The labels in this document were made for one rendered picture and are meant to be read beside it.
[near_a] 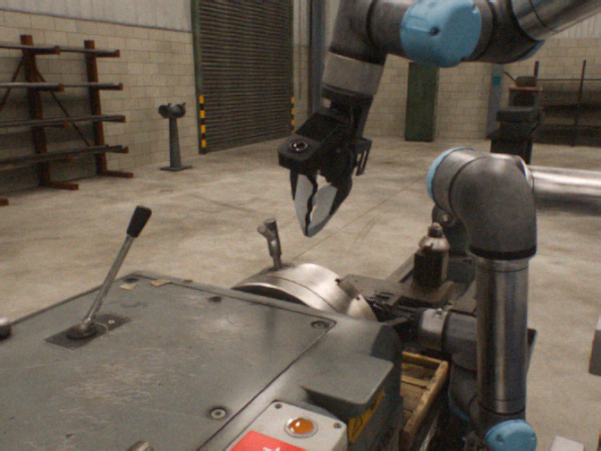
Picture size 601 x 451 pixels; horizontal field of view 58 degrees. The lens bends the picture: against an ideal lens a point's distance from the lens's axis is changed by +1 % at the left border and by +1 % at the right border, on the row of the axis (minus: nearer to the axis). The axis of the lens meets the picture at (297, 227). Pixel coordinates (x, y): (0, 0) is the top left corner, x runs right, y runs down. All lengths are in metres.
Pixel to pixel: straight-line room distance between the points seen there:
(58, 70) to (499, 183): 8.57
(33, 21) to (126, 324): 8.37
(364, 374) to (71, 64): 8.89
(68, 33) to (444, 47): 8.85
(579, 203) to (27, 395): 0.86
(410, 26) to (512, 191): 0.33
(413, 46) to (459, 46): 0.05
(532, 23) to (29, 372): 0.66
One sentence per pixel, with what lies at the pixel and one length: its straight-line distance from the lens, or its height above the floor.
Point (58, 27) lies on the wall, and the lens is 9.24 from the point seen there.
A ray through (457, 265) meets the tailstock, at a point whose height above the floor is 0.93.
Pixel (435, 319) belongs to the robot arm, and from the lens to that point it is 1.06.
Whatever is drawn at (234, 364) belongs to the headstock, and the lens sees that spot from 0.59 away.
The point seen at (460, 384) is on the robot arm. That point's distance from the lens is 1.09.
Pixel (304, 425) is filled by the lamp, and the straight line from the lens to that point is 0.50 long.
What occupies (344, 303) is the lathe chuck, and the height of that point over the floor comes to 1.20.
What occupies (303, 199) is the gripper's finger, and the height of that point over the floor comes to 1.38.
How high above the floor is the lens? 1.55
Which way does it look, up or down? 16 degrees down
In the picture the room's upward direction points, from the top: straight up
